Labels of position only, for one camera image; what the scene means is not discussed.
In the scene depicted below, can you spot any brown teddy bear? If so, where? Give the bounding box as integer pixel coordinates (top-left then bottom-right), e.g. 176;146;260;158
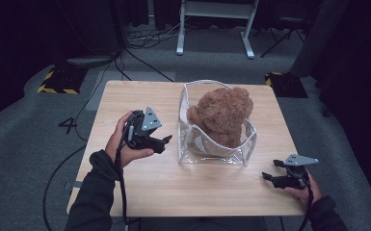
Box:
186;86;254;149

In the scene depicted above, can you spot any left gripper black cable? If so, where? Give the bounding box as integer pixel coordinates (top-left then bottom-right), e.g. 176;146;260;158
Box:
114;117;141;226

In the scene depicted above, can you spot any white metal desk frame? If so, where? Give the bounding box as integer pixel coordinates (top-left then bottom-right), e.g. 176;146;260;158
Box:
175;0;260;60

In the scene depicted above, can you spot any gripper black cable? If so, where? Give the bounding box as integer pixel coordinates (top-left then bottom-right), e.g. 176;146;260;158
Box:
114;117;141;226
297;174;314;231

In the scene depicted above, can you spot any person's left hand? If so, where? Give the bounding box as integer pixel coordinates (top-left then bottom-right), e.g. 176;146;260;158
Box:
104;110;155;168

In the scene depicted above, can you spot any person's right hand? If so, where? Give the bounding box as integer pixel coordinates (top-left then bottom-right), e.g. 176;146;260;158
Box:
283;171;323;207

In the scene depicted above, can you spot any grey column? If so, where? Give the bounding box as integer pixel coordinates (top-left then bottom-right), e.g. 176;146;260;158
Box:
289;0;351;78

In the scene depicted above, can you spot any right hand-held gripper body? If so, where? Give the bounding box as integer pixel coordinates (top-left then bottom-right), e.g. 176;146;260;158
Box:
280;154;320;190

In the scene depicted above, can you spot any black floor cable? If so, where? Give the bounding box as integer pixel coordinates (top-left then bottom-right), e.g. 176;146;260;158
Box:
41;144;89;231

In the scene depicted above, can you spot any black base yellow striped edge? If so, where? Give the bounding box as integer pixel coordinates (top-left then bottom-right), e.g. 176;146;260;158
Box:
36;64;89;96
264;71;309;99

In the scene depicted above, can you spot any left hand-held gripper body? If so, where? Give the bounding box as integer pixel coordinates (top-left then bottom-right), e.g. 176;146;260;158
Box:
126;106;164;152

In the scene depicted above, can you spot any bundle of floor cables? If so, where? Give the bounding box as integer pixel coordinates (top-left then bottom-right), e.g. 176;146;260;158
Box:
125;22;182;51

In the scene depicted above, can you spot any black tripod stand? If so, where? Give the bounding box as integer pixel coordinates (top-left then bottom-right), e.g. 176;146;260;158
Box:
259;13;306;60

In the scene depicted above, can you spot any clear plastic bag white trim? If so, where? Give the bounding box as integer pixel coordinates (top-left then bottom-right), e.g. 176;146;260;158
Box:
176;79;258;167

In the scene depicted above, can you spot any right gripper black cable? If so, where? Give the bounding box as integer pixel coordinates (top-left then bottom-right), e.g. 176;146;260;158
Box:
297;174;314;231

